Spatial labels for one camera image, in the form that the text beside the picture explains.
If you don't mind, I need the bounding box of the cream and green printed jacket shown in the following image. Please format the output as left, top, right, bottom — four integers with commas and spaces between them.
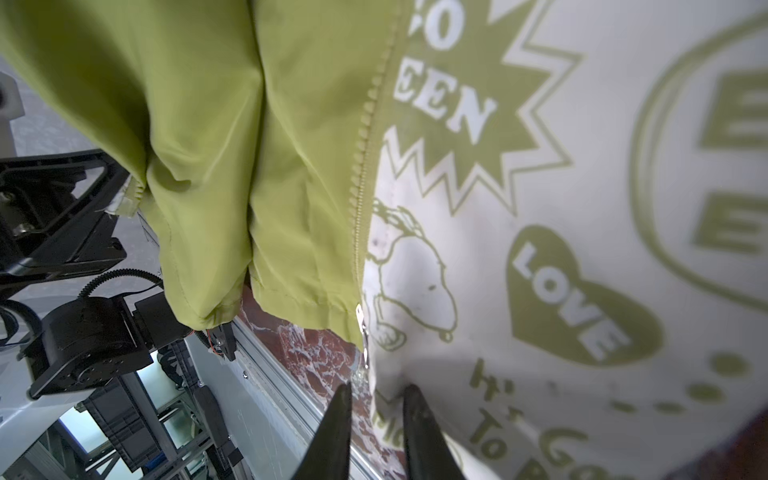
1, 1, 767, 479

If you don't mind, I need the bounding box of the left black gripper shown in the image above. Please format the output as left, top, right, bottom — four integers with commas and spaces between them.
1, 150, 129, 300

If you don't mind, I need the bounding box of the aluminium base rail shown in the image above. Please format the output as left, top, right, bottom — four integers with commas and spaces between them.
187, 315, 403, 479

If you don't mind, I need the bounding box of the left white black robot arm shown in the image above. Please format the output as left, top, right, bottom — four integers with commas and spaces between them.
1, 150, 190, 465

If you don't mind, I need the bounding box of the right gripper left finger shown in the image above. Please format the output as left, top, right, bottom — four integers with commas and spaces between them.
292, 382, 353, 480

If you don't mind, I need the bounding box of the left corrugated black cable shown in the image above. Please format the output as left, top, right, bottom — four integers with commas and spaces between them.
77, 268, 164, 300

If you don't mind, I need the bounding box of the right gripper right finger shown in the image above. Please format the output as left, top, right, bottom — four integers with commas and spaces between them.
403, 384, 464, 480

